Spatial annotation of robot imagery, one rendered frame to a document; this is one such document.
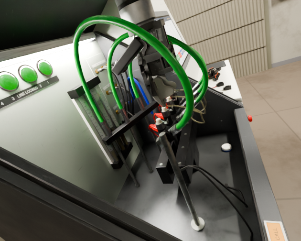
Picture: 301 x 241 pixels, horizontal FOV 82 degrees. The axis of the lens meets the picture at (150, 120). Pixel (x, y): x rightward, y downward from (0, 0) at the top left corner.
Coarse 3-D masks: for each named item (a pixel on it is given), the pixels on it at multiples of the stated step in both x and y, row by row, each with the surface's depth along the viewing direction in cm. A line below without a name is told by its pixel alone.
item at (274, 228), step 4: (268, 224) 34; (272, 224) 34; (276, 224) 34; (268, 228) 34; (272, 228) 33; (276, 228) 33; (280, 228) 33; (272, 232) 33; (276, 232) 33; (280, 232) 32; (272, 236) 32; (276, 236) 32; (280, 236) 32; (268, 240) 33; (272, 240) 32; (276, 240) 32; (280, 240) 31; (284, 240) 31
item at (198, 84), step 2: (190, 46) 62; (202, 58) 63; (204, 62) 63; (202, 76) 66; (202, 78) 66; (200, 80) 67; (202, 80) 66; (198, 82) 67; (200, 82) 67; (196, 84) 68; (198, 84) 67; (200, 84) 67; (194, 86) 68; (196, 86) 68; (198, 86) 68; (192, 88) 69; (194, 88) 69; (196, 88) 68; (194, 90) 69; (182, 98) 73; (184, 98) 72; (184, 100) 72
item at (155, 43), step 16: (96, 16) 33; (112, 16) 31; (80, 32) 39; (144, 32) 28; (160, 48) 28; (80, 64) 49; (176, 64) 28; (80, 80) 52; (192, 96) 29; (96, 112) 58; (192, 112) 32
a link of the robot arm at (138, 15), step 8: (144, 0) 36; (128, 8) 36; (136, 8) 36; (144, 8) 36; (152, 8) 38; (120, 16) 39; (128, 16) 37; (136, 16) 36; (144, 16) 37; (152, 16) 38; (136, 24) 37
